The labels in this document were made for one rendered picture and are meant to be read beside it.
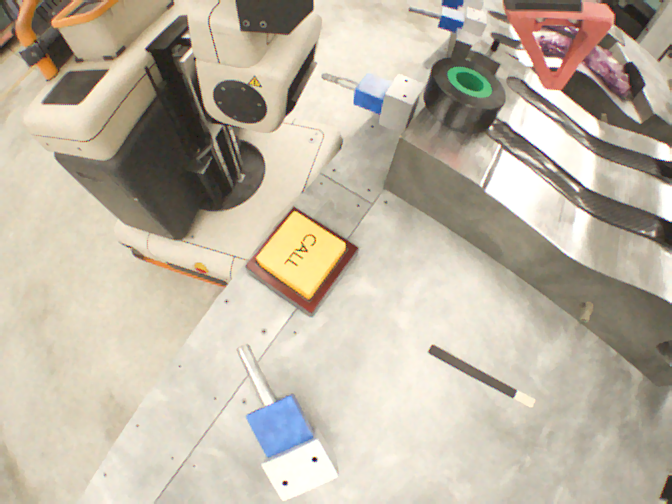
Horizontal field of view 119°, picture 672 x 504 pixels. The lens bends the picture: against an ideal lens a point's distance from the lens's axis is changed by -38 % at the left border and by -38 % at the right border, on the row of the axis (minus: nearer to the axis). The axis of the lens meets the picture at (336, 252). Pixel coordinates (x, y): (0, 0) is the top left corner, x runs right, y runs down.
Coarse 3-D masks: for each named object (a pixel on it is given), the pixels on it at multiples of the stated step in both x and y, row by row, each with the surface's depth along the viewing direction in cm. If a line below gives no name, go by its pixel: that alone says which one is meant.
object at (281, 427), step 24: (264, 384) 25; (264, 408) 23; (288, 408) 23; (264, 432) 23; (288, 432) 23; (312, 432) 24; (288, 456) 21; (312, 456) 21; (288, 480) 20; (312, 480) 20
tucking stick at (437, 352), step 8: (432, 344) 30; (432, 352) 29; (440, 352) 29; (448, 360) 29; (456, 360) 29; (456, 368) 29; (464, 368) 29; (472, 368) 29; (472, 376) 28; (480, 376) 28; (488, 376) 28; (488, 384) 28; (496, 384) 28; (504, 384) 28; (504, 392) 28; (512, 392) 28; (520, 392) 28; (520, 400) 27; (528, 400) 27
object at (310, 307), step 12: (288, 216) 32; (276, 228) 31; (324, 228) 31; (348, 252) 31; (252, 264) 30; (264, 276) 29; (336, 276) 30; (276, 288) 29; (288, 288) 29; (324, 288) 29; (300, 300) 29; (312, 300) 29
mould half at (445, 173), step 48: (480, 48) 35; (432, 144) 27; (480, 144) 28; (576, 144) 30; (624, 144) 29; (432, 192) 31; (480, 192) 27; (528, 192) 27; (624, 192) 26; (480, 240) 32; (528, 240) 27; (576, 240) 25; (624, 240) 24; (576, 288) 27; (624, 288) 22; (624, 336) 27
